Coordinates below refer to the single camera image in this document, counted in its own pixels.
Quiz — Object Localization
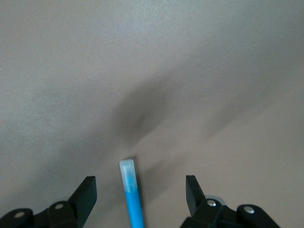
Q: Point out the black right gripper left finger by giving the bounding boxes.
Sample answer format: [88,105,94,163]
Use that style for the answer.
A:
[0,175,98,228]

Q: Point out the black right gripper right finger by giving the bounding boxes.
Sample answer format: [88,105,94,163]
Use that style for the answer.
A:
[181,175,281,228]

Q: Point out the blue marker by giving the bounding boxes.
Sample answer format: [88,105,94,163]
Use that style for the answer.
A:
[119,158,146,228]

